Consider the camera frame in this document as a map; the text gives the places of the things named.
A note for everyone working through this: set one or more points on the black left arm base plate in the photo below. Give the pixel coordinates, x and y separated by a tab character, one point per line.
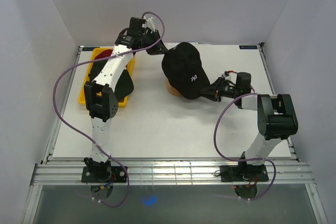
114	174

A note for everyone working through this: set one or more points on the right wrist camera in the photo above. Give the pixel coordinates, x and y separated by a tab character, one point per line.
227	74

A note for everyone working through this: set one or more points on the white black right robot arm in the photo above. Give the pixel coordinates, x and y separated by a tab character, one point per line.
276	119

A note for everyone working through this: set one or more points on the aluminium table frame rail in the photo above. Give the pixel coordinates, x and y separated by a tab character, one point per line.
153	173

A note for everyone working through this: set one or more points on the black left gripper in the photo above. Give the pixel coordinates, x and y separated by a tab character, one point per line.
160	48

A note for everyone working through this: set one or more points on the red baseball cap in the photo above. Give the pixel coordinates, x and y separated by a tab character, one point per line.
100	53

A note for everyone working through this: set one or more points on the black NY baseball cap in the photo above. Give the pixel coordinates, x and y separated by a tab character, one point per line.
183	69

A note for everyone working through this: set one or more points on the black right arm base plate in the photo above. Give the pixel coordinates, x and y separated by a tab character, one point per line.
235	173

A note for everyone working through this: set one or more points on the yellow plastic bin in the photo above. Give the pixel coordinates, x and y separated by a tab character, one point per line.
84	92

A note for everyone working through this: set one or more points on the dark green NY cap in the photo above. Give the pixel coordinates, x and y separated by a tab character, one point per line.
124	86

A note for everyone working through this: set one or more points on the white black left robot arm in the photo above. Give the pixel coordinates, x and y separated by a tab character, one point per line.
101	101

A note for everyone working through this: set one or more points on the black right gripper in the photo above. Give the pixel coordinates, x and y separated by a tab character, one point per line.
213	92

